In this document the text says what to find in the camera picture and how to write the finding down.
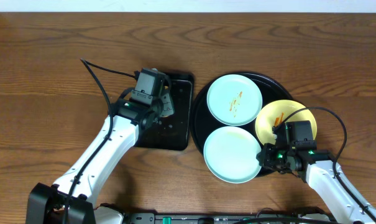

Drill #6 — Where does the round black tray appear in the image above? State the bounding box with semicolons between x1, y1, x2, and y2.
190;72;296;178

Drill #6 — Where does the left black cable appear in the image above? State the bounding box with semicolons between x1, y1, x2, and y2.
62;58;142;224

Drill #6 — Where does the light green plate with stain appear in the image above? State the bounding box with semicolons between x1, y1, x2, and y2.
206;74;263;126

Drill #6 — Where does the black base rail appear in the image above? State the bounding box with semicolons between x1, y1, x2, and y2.
122;207;336;224

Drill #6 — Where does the rectangular black tray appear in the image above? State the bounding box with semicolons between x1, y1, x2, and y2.
135;72;195;151

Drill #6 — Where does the black cable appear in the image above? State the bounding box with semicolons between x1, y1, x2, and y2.
62;58;142;224
273;106;376;224

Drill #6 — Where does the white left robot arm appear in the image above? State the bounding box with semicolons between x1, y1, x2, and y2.
54;88;175;204

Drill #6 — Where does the yellow plate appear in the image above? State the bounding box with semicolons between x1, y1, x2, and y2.
255;100;317;144

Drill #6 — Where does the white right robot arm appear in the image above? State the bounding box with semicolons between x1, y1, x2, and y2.
257;140;376;223

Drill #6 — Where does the right black cable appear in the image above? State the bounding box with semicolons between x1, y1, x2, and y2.
273;106;376;224

